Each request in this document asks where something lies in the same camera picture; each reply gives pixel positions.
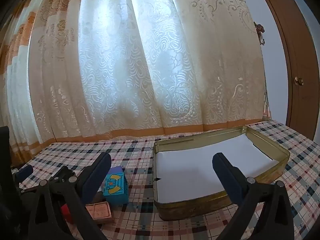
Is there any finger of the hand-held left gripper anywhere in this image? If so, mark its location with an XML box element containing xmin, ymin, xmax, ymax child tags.
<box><xmin>14</xmin><ymin>164</ymin><xmax>34</xmax><ymax>182</ymax></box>

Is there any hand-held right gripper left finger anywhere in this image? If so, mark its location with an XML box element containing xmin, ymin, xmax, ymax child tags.
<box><xmin>21</xmin><ymin>152</ymin><xmax>112</xmax><ymax>240</ymax></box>

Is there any metal curtain holdback hook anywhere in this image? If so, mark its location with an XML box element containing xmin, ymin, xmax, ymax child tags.
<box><xmin>254</xmin><ymin>21</ymin><xmax>266</xmax><ymax>46</ymax></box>

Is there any small pink box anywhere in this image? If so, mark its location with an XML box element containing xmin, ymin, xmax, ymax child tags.
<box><xmin>85</xmin><ymin>201</ymin><xmax>113</xmax><ymax>224</ymax></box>

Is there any brown wooden door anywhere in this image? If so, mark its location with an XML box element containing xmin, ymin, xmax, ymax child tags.
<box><xmin>252</xmin><ymin>0</ymin><xmax>320</xmax><ymax>140</ymax></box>

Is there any gold metal tin box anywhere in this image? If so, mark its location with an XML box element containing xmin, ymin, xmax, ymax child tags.
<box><xmin>152</xmin><ymin>125</ymin><xmax>291</xmax><ymax>222</ymax></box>

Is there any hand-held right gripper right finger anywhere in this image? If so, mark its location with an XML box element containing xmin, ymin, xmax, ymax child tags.
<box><xmin>212</xmin><ymin>152</ymin><xmax>295</xmax><ymax>240</ymax></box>

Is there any purple toy block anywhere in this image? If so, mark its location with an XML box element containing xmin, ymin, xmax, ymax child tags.
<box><xmin>107</xmin><ymin>165</ymin><xmax>124</xmax><ymax>178</ymax></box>

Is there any cream and orange patterned curtain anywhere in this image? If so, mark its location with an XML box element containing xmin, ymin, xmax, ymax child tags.
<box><xmin>0</xmin><ymin>0</ymin><xmax>269</xmax><ymax>155</ymax></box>

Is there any curtain tassel tieback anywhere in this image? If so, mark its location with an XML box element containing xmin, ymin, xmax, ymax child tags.
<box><xmin>262</xmin><ymin>85</ymin><xmax>272</xmax><ymax>122</ymax></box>

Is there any red toy block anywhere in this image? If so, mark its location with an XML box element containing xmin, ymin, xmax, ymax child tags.
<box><xmin>60</xmin><ymin>204</ymin><xmax>74</xmax><ymax>224</ymax></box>

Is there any blue printed toy block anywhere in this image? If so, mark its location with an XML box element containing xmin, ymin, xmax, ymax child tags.
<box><xmin>101</xmin><ymin>172</ymin><xmax>130</xmax><ymax>205</ymax></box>

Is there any plaid tablecloth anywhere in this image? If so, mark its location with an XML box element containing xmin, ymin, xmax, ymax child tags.
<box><xmin>19</xmin><ymin>120</ymin><xmax>320</xmax><ymax>240</ymax></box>

